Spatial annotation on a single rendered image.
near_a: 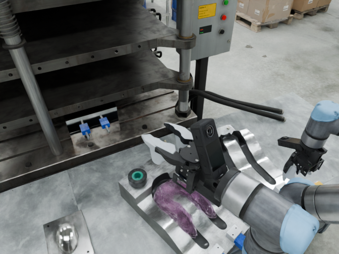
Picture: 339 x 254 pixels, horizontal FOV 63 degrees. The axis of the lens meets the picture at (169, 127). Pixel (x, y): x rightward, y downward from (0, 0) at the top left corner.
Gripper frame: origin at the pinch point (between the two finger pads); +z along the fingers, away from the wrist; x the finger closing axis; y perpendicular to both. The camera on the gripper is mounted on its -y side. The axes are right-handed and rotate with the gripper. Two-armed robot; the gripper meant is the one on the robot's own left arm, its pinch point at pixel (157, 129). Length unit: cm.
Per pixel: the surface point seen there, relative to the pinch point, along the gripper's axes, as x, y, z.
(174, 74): 76, 32, 59
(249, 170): 59, 50, -5
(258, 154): 69, 47, -3
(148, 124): 58, 60, 60
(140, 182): 18, 49, 23
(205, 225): 26, 57, -6
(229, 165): 55, 49, 3
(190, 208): 25, 53, 2
